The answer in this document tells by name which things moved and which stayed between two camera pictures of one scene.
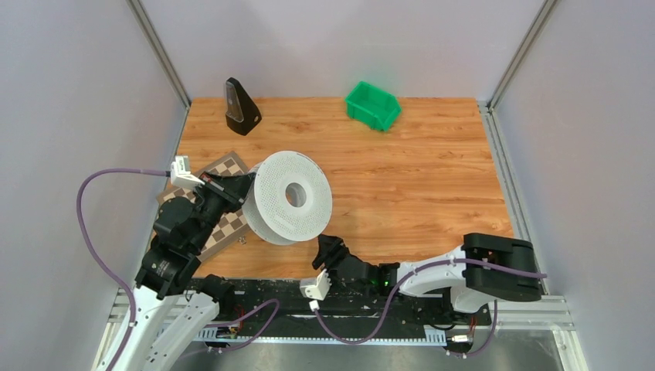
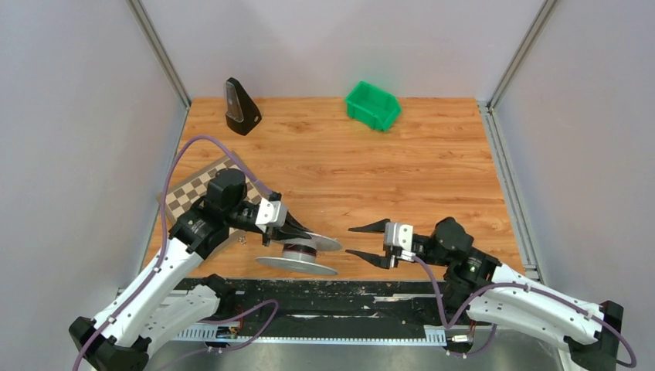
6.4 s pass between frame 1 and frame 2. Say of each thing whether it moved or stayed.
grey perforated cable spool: moved
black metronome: stayed
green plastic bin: stayed
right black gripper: moved
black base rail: stayed
